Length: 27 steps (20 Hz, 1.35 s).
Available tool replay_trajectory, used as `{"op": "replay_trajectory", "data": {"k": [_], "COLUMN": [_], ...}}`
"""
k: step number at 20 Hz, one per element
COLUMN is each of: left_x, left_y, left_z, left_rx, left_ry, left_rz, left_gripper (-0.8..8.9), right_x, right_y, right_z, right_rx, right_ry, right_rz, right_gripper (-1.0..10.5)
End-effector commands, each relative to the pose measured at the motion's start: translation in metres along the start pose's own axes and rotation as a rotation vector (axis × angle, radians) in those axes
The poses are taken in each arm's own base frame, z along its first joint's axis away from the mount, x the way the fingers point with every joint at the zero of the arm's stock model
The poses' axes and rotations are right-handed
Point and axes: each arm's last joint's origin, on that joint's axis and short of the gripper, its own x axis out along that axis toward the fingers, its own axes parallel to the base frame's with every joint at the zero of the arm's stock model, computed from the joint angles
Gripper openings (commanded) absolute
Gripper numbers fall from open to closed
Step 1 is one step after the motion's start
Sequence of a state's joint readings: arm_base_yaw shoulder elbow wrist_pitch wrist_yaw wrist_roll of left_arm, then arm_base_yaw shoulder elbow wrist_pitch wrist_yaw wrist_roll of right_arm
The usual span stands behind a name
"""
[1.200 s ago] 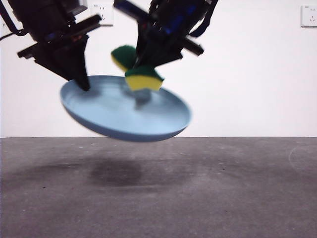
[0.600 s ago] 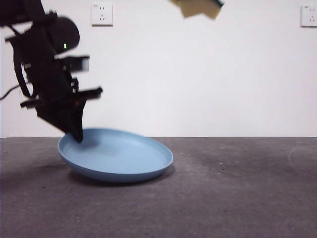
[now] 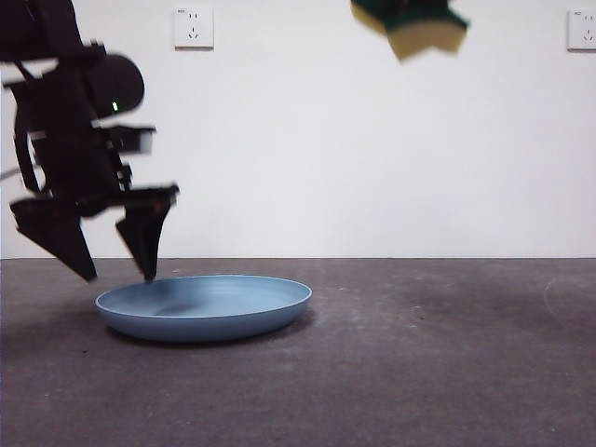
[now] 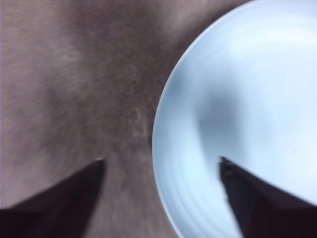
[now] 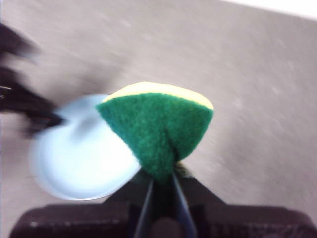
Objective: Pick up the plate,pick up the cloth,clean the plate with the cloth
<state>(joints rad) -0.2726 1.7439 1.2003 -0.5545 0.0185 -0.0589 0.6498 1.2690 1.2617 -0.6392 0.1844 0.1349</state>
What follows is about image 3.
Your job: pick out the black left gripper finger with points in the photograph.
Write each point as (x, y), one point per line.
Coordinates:
(56, 233)
(144, 237)

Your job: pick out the blue round plate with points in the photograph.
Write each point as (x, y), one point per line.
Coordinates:
(209, 321)

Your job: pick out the yellow sponge with green pad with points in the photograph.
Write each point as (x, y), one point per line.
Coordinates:
(419, 35)

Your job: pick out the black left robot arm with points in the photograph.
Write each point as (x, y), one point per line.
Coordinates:
(37, 23)

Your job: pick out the pale grey camera box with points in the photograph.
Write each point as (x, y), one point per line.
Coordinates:
(137, 142)

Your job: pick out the white wall socket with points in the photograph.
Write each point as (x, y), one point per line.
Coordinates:
(582, 30)
(194, 28)

